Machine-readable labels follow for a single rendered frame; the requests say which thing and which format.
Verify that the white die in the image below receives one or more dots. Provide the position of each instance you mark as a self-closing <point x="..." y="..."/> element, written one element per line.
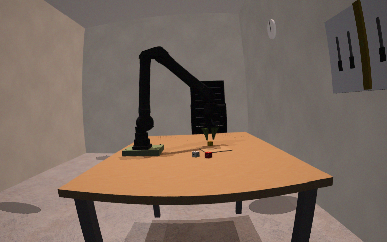
<point x="195" y="154"/>

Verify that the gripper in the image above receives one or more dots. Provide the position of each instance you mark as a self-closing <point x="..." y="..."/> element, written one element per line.
<point x="205" y="127"/>

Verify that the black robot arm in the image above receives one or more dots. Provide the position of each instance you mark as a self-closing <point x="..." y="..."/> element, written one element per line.
<point x="144" y="122"/>

